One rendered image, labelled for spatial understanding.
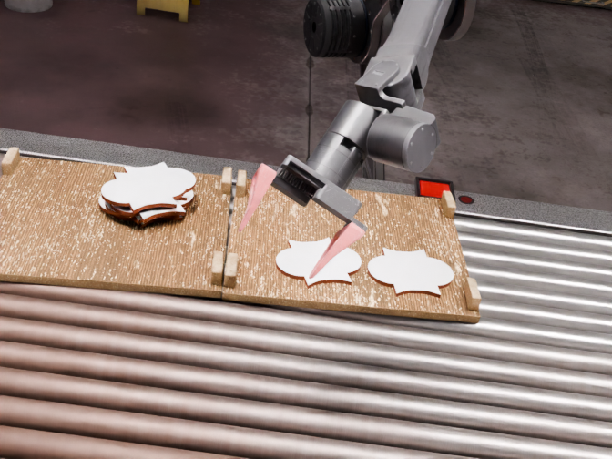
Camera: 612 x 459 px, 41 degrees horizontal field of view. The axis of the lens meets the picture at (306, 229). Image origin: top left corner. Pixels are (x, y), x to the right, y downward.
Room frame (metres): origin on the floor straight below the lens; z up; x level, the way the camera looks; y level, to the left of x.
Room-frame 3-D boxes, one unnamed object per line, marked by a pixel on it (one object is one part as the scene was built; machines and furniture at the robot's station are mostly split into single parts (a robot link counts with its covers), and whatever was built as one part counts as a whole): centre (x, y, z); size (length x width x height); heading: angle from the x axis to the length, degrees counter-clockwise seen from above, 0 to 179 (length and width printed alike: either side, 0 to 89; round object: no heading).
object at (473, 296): (1.08, -0.28, 0.95); 0.06 x 0.02 x 0.03; 5
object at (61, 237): (1.16, 0.34, 0.93); 0.41 x 0.35 x 0.02; 96
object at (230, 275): (1.04, 0.11, 0.95); 0.06 x 0.02 x 0.03; 5
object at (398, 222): (1.19, -0.08, 0.93); 0.41 x 0.35 x 0.02; 95
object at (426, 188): (1.43, -0.24, 0.92); 0.06 x 0.06 x 0.01; 1
